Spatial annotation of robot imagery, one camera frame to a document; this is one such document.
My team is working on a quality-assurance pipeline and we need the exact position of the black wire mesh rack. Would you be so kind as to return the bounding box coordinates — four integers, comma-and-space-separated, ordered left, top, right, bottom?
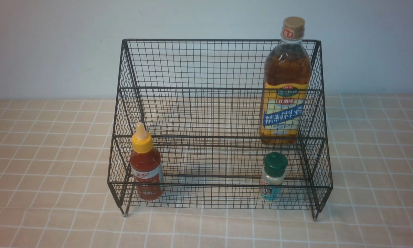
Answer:
107, 39, 333, 221

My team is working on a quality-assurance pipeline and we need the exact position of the red ketchup bottle yellow cap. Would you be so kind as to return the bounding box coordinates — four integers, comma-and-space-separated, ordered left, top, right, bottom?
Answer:
129, 122, 165, 201

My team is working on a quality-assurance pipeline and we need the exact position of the large cooking oil bottle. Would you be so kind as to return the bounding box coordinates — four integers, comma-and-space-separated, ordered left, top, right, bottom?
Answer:
260, 16, 311, 144

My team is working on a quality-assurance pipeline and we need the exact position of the beige checkered tablecloth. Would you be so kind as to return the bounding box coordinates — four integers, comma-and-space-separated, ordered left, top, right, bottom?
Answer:
0, 95, 413, 248

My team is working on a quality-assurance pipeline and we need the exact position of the small green-capped spice jar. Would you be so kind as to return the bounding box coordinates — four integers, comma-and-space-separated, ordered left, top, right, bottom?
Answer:
260, 152, 288, 202

